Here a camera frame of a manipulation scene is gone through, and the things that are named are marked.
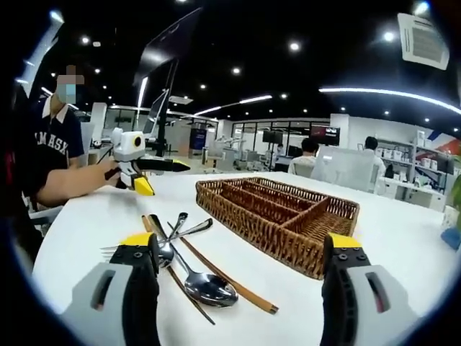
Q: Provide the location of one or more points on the small silver spoon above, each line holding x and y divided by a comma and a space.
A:
183, 216

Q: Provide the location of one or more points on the large black monitor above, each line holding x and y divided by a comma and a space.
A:
165, 43

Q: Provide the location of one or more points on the white patterned cup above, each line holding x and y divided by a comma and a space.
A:
449, 216

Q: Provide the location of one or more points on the brown wooden chopstick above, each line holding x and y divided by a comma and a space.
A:
146, 224
234, 279

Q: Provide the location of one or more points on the green potted plant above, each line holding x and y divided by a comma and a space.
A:
456, 180

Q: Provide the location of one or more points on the straight ceiling light strip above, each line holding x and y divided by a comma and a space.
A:
255, 98

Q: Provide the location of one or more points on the dark blue standing sign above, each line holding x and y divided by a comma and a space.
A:
198, 142

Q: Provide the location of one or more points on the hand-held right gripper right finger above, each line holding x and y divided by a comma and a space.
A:
362, 295

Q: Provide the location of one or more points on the wall display screen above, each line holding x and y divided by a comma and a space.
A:
324, 135

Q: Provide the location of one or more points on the large silver spoon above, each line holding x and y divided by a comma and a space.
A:
210, 290

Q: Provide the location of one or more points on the ceiling spotlights group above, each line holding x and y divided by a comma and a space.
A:
294, 46

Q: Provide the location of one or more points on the blue cloth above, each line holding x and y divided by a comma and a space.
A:
452, 238

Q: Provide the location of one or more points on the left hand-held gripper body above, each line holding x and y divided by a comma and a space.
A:
124, 147

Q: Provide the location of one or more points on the white office desk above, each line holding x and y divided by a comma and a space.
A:
414, 191

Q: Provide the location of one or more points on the white background workstation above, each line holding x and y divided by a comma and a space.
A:
219, 151

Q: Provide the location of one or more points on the person's left hand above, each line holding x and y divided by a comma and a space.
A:
102, 173

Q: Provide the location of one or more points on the ceiling air conditioner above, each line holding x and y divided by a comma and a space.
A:
425, 41

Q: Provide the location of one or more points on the white storage shelf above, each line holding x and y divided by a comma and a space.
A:
407, 155

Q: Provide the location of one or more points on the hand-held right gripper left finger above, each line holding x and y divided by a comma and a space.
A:
115, 288

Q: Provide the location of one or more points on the person's black printed t-shirt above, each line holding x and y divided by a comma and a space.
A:
18, 187

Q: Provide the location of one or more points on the brown wicker storage tray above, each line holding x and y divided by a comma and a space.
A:
273, 238

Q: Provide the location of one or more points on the silver laptop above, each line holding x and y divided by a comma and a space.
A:
155, 113

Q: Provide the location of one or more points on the curved ceiling light strip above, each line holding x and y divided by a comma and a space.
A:
378, 92

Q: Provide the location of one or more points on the white mesh office chair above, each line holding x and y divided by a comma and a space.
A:
342, 167

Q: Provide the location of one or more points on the small black monitor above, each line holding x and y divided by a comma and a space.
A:
272, 136

